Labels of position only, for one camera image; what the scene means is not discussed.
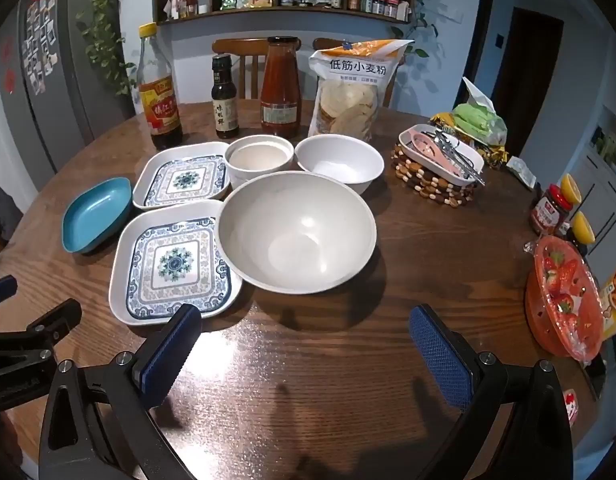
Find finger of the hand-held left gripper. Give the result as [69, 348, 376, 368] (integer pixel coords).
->
[0, 275, 19, 313]
[0, 298, 83, 357]

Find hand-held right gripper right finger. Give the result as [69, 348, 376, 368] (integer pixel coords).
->
[409, 304, 586, 480]

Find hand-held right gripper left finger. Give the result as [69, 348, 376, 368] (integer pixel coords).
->
[38, 303, 204, 480]

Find square blue patterned plate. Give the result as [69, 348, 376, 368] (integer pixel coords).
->
[132, 142, 232, 210]
[109, 200, 245, 327]

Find blue oval dish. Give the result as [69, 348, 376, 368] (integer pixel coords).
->
[62, 176, 134, 254]

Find large white bowl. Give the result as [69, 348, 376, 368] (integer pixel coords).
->
[216, 170, 378, 295]

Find white ceramic ramekin pot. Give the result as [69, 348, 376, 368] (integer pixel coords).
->
[224, 135, 295, 192]

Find medium white bowl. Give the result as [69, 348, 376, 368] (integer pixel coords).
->
[294, 134, 385, 196]

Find red snack packets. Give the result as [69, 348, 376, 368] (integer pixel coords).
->
[525, 235, 605, 365]

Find small red white packet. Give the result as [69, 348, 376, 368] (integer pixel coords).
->
[563, 389, 582, 423]

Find wooden bead trivet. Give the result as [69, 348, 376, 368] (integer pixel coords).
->
[390, 142, 481, 209]

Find red chili sauce jar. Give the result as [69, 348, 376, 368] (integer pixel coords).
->
[530, 184, 574, 237]

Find white rectangular tray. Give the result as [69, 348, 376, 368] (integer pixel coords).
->
[398, 123, 485, 187]

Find yellow fruit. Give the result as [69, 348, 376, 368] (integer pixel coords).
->
[560, 173, 583, 207]
[570, 211, 596, 244]

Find metal kitchen tool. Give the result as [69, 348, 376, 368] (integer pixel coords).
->
[432, 129, 487, 186]

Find yellow snack packets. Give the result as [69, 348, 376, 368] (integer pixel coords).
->
[430, 115, 510, 168]

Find pink plastic utensil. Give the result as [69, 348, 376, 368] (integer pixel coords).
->
[409, 131, 441, 160]

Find green plastic bag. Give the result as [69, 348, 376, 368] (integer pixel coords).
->
[450, 76, 509, 147]

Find grey fridge with photo magnets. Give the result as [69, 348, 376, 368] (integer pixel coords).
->
[0, 0, 125, 177]

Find yellow cap vinegar bottle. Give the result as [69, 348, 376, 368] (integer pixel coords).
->
[137, 22, 185, 151]

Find white cabinet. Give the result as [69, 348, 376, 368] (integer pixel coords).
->
[570, 105, 616, 243]

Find small dark sauce bottle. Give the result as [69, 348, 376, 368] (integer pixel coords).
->
[210, 53, 240, 140]

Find white flour bag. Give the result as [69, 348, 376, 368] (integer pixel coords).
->
[308, 38, 416, 143]

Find trailing green plant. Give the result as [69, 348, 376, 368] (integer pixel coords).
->
[69, 0, 139, 100]

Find red ketchup bottle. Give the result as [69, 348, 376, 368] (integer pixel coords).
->
[259, 36, 302, 138]

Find dark brown door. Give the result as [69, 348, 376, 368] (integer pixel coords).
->
[490, 7, 565, 158]

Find small leafy plant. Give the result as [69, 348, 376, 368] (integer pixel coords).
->
[402, 0, 440, 61]

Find row of spice jars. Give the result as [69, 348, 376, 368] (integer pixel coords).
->
[162, 0, 414, 22]

